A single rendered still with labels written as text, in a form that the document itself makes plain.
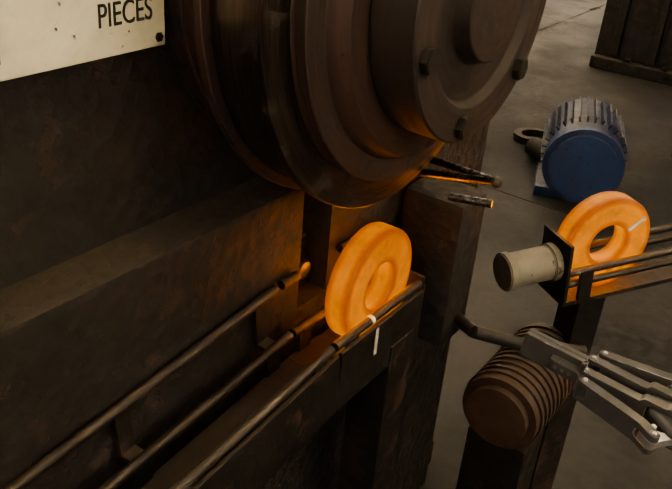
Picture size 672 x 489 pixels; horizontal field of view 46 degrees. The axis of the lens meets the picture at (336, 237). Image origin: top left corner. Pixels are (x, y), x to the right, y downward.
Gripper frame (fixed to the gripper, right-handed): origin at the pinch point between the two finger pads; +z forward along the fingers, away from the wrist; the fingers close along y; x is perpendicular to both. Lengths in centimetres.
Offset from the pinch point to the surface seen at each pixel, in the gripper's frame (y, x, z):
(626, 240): 42.1, -4.2, 4.0
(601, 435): 85, -75, 0
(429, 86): -13.9, 29.4, 15.3
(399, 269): 4.3, -2.3, 22.8
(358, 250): -4.2, 3.4, 24.6
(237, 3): -26, 35, 28
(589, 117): 212, -47, 60
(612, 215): 38.7, 0.3, 6.7
